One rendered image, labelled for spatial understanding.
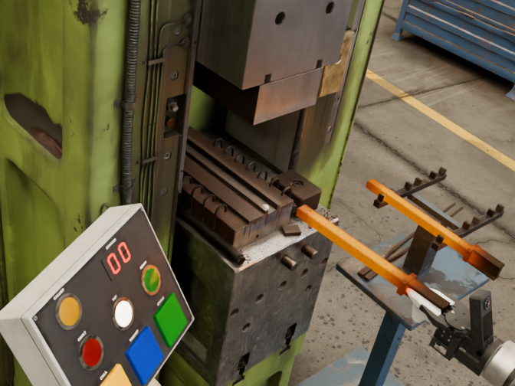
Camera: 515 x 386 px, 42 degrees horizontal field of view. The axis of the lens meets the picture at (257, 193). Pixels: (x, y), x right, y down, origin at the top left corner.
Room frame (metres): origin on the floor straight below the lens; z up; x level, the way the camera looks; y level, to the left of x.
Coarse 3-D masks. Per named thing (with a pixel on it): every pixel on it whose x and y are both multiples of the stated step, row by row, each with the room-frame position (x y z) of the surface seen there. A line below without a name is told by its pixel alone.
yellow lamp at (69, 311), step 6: (66, 300) 0.75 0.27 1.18; (72, 300) 0.76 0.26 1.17; (60, 306) 0.73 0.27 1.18; (66, 306) 0.74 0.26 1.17; (72, 306) 0.75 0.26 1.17; (78, 306) 0.76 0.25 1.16; (60, 312) 0.72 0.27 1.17; (66, 312) 0.73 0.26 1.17; (72, 312) 0.74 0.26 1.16; (78, 312) 0.75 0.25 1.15; (66, 318) 0.73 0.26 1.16; (72, 318) 0.74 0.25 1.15; (66, 324) 0.72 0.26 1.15; (72, 324) 0.73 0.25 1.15
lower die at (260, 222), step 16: (192, 128) 1.67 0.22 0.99; (208, 144) 1.59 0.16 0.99; (192, 160) 1.50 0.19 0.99; (224, 160) 1.53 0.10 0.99; (192, 176) 1.43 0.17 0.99; (208, 176) 1.44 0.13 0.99; (224, 176) 1.44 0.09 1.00; (240, 176) 1.45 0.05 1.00; (256, 176) 1.48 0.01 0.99; (208, 192) 1.38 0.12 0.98; (224, 192) 1.38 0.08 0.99; (240, 192) 1.39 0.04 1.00; (272, 192) 1.42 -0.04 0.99; (192, 208) 1.35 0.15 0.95; (208, 208) 1.32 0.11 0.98; (224, 208) 1.33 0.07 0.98; (240, 208) 1.33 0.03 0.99; (256, 208) 1.34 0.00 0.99; (288, 208) 1.39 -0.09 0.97; (208, 224) 1.31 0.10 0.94; (224, 224) 1.28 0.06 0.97; (240, 224) 1.28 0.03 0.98; (256, 224) 1.31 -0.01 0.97; (272, 224) 1.35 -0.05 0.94; (240, 240) 1.27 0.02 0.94
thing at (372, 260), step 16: (304, 208) 1.28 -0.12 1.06; (320, 224) 1.23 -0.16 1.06; (336, 240) 1.20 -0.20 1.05; (352, 240) 1.19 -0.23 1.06; (368, 256) 1.15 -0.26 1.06; (384, 272) 1.11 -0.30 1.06; (400, 272) 1.11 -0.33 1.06; (400, 288) 1.07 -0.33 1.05; (416, 288) 1.06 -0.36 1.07; (448, 304) 1.03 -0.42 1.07
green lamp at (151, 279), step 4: (152, 268) 0.94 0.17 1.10; (148, 272) 0.92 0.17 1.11; (152, 272) 0.93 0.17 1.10; (156, 272) 0.94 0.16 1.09; (144, 276) 0.91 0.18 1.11; (148, 276) 0.92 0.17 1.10; (152, 276) 0.92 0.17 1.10; (156, 276) 0.94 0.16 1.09; (144, 280) 0.91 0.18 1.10; (148, 280) 0.91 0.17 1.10; (152, 280) 0.92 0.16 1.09; (156, 280) 0.93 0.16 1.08; (148, 284) 0.91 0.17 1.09; (152, 284) 0.91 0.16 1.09; (156, 284) 0.93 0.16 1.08; (148, 288) 0.90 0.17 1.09; (152, 288) 0.91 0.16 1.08; (156, 288) 0.92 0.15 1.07
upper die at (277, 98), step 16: (208, 80) 1.35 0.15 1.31; (224, 80) 1.32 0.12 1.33; (288, 80) 1.32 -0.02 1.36; (304, 80) 1.36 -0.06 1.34; (224, 96) 1.32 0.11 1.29; (240, 96) 1.28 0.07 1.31; (256, 96) 1.25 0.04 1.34; (272, 96) 1.29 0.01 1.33; (288, 96) 1.33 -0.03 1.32; (304, 96) 1.37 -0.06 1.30; (240, 112) 1.28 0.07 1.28; (256, 112) 1.25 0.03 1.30; (272, 112) 1.29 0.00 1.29; (288, 112) 1.33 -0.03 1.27
